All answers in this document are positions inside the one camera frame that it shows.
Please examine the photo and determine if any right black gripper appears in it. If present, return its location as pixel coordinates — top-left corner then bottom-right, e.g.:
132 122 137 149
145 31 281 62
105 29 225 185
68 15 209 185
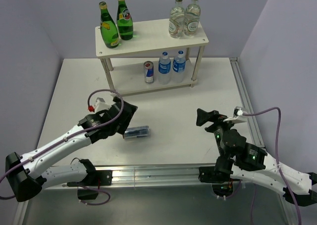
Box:
195 108 239 158

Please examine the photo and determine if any Red Bull can front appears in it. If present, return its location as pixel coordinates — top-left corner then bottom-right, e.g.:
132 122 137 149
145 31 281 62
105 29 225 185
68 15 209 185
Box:
122 125 150 140

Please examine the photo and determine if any red bull can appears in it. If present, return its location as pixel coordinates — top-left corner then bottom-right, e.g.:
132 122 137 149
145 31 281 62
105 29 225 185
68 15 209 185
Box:
122 125 150 140
144 61 154 84

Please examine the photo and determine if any pocari sweat bottle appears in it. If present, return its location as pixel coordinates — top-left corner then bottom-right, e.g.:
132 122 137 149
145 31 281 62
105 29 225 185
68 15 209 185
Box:
172 50 186 83
158 52 171 85

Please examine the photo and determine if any Pocari Sweat bottle front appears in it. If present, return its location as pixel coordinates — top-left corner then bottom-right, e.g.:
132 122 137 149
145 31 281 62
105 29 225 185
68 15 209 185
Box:
158 52 171 85

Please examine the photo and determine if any green Perrier bottle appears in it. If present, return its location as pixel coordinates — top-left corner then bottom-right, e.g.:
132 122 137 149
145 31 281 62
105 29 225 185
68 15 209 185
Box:
99 1 119 49
116 0 134 41

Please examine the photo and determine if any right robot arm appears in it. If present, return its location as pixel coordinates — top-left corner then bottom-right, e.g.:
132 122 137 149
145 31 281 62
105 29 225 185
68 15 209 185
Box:
196 107 317 207

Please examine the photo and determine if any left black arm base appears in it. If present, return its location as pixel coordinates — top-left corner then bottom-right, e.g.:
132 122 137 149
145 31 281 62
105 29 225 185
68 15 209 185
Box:
77 170 112 201

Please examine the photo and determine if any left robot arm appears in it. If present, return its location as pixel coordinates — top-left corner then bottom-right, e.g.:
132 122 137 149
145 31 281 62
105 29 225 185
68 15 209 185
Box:
5 97 138 202

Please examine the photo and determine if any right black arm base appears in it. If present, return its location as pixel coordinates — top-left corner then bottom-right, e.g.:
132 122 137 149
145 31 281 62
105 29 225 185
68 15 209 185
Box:
198 166 242 201

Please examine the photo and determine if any white two-tier shelf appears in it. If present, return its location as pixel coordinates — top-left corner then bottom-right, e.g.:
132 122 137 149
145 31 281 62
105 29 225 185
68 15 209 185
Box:
95 19 209 96

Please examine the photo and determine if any clear glass bottle right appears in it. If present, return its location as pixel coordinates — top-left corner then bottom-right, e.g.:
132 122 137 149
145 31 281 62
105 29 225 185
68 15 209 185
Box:
184 0 201 36

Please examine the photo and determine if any clear glass bottle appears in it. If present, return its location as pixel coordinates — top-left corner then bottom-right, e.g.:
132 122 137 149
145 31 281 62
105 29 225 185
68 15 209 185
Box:
184 0 201 36
169 0 185 38

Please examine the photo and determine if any clear glass bottle left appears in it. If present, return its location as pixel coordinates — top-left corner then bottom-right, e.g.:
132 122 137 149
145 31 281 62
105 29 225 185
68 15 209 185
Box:
169 0 185 38

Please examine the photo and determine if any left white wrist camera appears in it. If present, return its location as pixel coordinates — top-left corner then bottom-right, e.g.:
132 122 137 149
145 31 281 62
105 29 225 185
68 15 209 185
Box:
88 97 110 113

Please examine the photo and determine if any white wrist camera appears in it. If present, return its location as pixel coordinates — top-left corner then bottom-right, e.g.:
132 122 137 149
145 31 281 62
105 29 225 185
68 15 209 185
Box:
88 97 110 113
223 107 248 124

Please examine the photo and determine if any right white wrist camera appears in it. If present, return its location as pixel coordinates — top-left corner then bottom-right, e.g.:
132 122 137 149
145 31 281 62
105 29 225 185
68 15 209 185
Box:
223 107 248 124

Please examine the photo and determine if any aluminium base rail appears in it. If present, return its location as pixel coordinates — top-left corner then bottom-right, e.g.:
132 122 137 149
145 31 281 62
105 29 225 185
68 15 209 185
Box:
22 162 284 189

